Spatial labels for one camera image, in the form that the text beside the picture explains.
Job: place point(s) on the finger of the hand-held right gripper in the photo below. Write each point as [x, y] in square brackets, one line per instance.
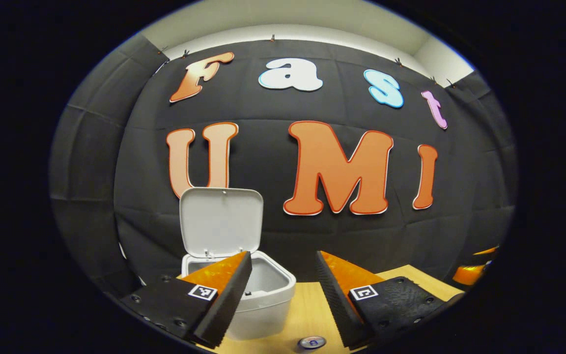
[487, 250]
[468, 274]

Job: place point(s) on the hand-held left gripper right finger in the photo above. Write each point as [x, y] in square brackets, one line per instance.
[334, 300]

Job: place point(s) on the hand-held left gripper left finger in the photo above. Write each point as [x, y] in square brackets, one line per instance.
[229, 300]

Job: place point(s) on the blue pop can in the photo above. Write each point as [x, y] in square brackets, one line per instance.
[311, 342]

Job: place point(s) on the white desktop garbage bin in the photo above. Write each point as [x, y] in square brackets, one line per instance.
[221, 221]

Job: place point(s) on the wooden desktop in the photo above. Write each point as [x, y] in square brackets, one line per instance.
[307, 305]

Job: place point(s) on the black backdrop cloth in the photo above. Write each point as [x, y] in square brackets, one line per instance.
[273, 236]

